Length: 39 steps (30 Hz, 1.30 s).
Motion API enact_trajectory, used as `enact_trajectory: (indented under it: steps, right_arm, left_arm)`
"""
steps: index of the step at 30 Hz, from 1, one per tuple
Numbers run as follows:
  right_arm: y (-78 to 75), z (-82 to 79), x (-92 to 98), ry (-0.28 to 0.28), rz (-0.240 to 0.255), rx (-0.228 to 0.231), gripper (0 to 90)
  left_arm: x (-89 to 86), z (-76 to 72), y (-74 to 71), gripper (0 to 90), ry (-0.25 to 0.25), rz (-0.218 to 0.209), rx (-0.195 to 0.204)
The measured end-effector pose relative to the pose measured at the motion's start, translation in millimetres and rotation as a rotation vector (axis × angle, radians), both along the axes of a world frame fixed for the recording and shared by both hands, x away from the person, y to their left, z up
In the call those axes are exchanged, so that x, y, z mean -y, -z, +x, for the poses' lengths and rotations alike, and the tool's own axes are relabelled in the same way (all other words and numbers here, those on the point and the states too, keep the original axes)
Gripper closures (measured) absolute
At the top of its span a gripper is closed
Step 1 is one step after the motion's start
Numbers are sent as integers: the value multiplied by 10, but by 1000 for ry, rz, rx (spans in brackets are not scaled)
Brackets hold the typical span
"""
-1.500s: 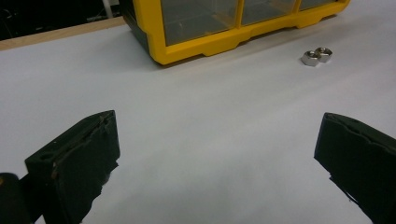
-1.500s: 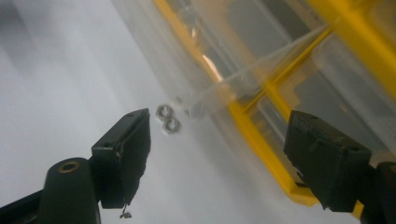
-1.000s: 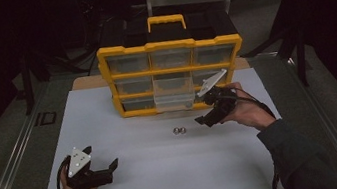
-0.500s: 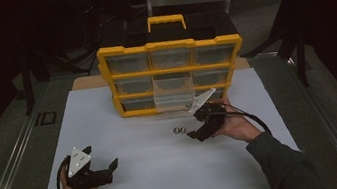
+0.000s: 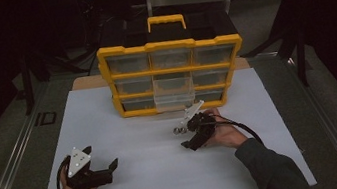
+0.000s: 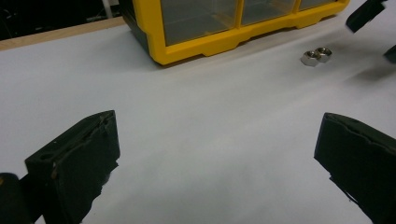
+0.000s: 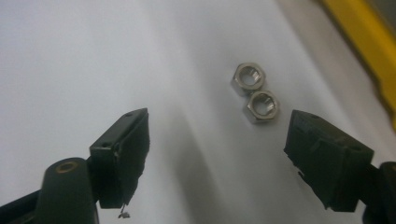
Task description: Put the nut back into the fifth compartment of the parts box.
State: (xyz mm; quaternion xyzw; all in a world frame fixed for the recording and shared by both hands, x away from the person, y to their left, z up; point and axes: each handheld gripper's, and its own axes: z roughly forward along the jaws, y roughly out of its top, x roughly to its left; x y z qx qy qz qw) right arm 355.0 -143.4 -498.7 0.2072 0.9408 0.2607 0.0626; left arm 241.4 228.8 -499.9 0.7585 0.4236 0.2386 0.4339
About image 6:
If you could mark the silver hex nut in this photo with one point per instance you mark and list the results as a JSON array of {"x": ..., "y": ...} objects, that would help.
[
  {"x": 309, "y": 58},
  {"x": 323, "y": 54}
]

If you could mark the yellow drawer organizer cabinet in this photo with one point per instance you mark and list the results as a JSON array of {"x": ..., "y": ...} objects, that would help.
[{"x": 218, "y": 44}]

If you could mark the white table cover sheet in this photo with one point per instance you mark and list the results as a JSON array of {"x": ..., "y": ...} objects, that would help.
[{"x": 202, "y": 124}]

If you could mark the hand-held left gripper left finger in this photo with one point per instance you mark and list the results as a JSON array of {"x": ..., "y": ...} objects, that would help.
[{"x": 77, "y": 168}]

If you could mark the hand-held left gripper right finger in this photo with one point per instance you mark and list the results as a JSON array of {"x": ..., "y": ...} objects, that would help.
[{"x": 364, "y": 165}]

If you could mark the white pole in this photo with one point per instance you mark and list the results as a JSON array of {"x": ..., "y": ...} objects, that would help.
[{"x": 107, "y": 7}]

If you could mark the set of clear plastic drawers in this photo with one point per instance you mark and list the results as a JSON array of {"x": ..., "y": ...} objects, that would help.
[{"x": 199, "y": 21}]

